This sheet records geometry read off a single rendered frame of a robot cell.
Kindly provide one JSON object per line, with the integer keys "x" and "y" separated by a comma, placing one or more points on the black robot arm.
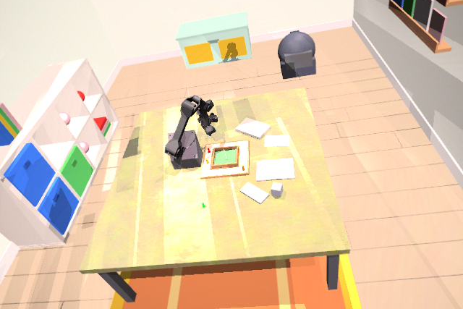
{"x": 174, "y": 147}

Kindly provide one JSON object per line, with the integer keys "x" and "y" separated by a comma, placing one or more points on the light grey flat bar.
{"x": 254, "y": 192}

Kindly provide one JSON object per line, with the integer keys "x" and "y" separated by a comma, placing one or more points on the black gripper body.
{"x": 205, "y": 123}

